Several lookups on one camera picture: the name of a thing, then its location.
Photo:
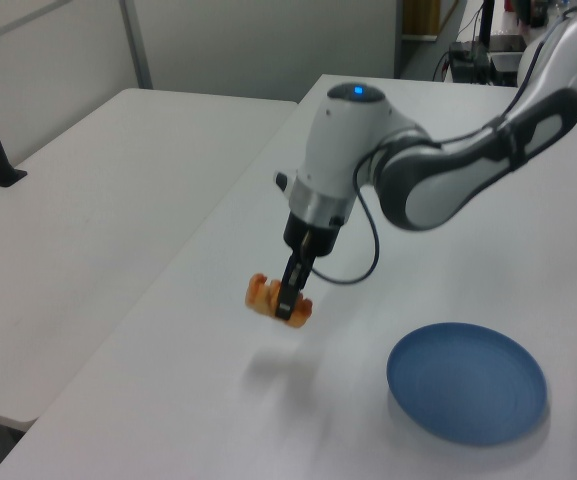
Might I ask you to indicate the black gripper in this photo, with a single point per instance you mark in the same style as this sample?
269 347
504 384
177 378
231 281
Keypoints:
318 241

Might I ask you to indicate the orange bread roll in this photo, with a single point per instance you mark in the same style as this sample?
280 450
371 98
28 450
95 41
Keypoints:
260 300

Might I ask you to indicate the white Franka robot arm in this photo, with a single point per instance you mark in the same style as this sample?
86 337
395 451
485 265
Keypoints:
343 135

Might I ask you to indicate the blue round plate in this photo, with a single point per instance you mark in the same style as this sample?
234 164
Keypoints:
468 385

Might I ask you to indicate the black electronics box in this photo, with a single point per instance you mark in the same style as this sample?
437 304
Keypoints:
465 62

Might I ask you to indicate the white tray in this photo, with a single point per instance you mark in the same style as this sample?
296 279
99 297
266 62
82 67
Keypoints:
505 62

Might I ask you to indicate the black upright stand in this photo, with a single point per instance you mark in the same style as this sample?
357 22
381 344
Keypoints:
487 25

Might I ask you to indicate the aluminium partition post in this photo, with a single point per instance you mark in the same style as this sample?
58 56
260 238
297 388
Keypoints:
136 45

